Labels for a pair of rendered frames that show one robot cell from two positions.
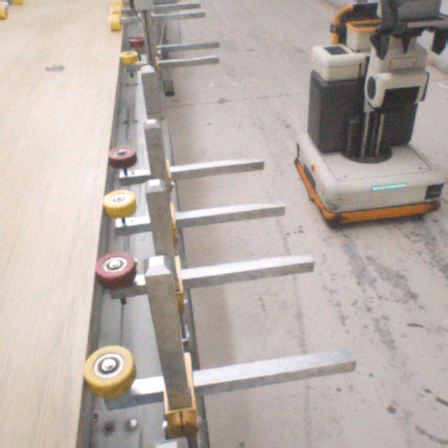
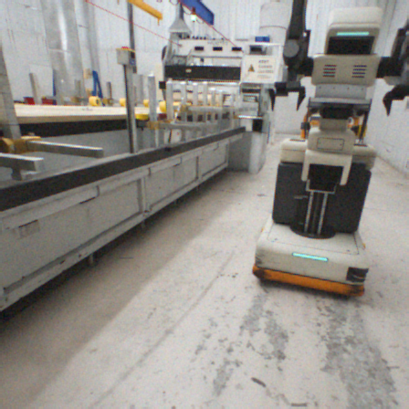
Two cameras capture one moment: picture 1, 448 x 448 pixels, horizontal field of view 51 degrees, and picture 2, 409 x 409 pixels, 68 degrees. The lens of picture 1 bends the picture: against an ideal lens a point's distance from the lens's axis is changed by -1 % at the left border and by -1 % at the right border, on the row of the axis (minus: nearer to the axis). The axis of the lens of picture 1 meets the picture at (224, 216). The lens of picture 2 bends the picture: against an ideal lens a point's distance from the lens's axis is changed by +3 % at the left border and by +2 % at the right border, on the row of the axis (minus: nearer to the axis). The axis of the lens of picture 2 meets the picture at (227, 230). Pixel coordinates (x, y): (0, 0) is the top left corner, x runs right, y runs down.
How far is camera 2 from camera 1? 1.15 m
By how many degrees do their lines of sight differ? 22
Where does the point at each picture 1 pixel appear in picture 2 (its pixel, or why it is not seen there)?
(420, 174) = (344, 255)
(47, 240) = not seen: outside the picture
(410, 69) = (338, 151)
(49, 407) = not seen: outside the picture
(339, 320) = (195, 348)
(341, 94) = (292, 174)
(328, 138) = (279, 210)
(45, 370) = not seen: outside the picture
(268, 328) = (136, 330)
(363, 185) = (286, 248)
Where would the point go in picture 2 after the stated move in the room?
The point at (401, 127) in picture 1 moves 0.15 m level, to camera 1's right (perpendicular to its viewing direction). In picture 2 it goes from (347, 215) to (373, 220)
